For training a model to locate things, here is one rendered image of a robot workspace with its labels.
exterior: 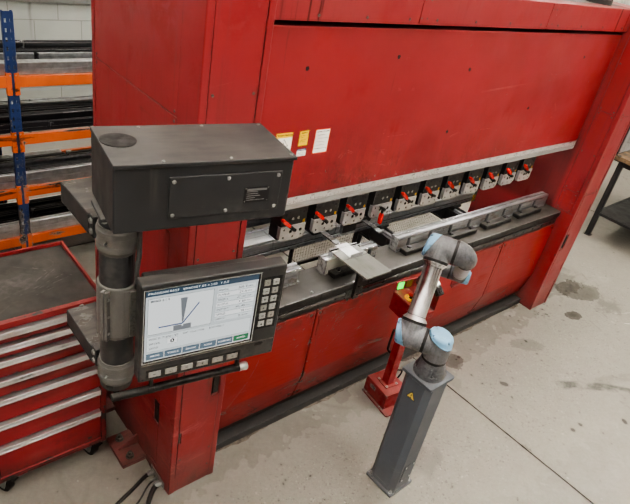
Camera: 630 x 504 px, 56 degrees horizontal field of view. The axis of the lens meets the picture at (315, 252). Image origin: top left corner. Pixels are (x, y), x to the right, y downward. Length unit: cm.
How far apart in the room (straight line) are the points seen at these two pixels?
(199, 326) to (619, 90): 349
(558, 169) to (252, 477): 309
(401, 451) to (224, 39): 210
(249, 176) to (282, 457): 203
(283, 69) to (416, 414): 166
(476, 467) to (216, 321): 221
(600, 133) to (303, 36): 277
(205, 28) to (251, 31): 16
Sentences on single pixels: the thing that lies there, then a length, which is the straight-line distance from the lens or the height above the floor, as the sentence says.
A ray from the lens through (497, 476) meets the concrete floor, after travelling 367.
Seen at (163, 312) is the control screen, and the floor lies 150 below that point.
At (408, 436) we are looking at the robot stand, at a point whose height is 43.
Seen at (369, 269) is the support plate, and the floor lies 100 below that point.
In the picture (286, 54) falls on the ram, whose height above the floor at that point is 204.
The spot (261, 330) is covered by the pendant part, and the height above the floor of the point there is 135.
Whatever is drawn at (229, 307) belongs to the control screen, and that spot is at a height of 147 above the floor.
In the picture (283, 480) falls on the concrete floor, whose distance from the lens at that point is 325.
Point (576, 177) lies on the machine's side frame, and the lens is 473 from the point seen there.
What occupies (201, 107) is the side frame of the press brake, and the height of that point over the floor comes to 194.
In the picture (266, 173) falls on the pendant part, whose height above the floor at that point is 190.
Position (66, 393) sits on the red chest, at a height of 52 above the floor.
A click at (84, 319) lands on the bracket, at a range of 216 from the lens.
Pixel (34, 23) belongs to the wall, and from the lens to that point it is 655.
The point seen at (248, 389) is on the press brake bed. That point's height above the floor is 38.
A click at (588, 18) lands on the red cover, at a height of 223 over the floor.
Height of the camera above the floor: 257
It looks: 31 degrees down
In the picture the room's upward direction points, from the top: 12 degrees clockwise
